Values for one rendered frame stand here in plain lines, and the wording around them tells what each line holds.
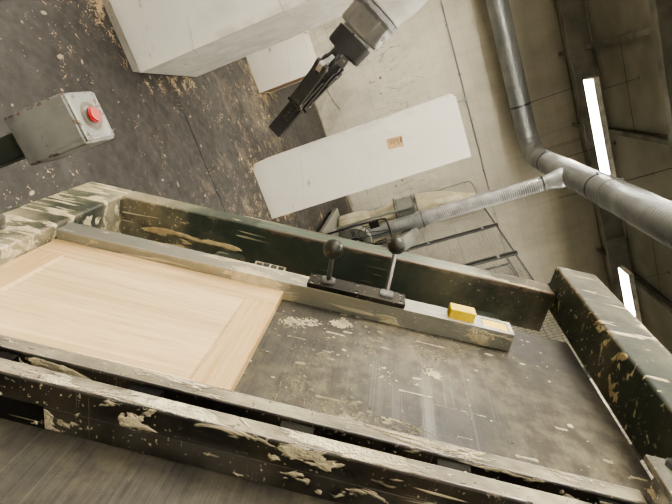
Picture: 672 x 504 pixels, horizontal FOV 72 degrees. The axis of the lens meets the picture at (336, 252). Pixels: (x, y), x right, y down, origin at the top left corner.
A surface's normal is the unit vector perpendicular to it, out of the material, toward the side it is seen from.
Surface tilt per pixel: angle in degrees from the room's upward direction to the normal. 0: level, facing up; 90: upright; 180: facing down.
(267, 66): 90
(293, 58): 90
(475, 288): 90
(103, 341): 60
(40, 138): 90
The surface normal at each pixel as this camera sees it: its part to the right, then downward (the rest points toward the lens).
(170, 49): -0.15, 0.32
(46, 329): 0.18, -0.91
